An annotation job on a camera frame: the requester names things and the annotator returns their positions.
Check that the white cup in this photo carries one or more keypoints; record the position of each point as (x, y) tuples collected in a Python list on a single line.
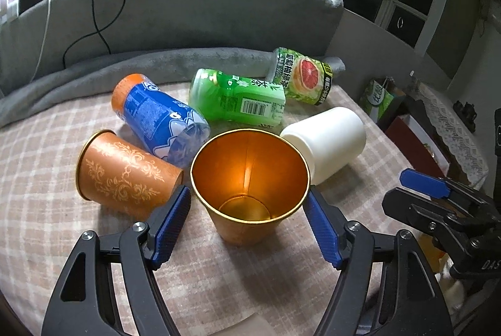
[(332, 140)]

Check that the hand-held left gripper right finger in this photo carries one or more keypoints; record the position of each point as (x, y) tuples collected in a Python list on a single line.
[(323, 235)]

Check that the dark small figurine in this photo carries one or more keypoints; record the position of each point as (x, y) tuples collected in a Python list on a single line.
[(465, 112)]

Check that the green white box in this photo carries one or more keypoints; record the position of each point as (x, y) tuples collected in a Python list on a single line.
[(376, 101)]

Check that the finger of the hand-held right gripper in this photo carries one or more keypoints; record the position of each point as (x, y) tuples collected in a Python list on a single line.
[(409, 207), (424, 183)]

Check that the grapefruit label drink bottle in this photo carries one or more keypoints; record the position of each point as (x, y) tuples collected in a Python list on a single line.
[(306, 74)]

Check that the red paper bag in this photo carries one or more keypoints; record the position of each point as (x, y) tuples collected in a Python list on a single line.
[(415, 142)]

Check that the orange cup with floral pattern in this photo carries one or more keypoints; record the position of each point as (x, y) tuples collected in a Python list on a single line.
[(125, 172)]

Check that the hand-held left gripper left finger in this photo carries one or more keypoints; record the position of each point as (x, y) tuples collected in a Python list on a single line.
[(171, 227)]

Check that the white lace cloth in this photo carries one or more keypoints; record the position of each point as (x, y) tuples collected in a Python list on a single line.
[(450, 125)]

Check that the green tea bottle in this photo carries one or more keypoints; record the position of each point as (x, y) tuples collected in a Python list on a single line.
[(235, 94)]

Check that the blue and orange drink bottle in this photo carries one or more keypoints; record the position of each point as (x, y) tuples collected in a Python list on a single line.
[(156, 113)]

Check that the grey sofa cushion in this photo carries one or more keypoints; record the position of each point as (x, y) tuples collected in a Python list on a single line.
[(176, 27)]

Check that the plain orange metal cup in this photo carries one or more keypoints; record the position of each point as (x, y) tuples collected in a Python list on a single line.
[(250, 164)]

